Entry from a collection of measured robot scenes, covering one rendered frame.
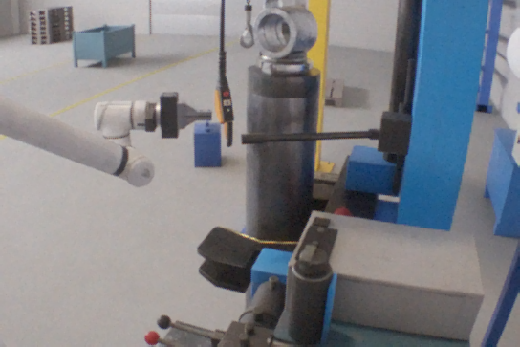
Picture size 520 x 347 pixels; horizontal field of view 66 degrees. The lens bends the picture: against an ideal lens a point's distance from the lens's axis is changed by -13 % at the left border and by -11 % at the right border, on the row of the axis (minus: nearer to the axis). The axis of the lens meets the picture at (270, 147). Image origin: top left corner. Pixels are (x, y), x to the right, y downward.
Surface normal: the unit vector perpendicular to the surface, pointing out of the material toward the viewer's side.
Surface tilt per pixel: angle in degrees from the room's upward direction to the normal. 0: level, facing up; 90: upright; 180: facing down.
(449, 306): 90
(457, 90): 90
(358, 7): 90
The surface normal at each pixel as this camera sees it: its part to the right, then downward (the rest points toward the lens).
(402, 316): -0.29, 0.34
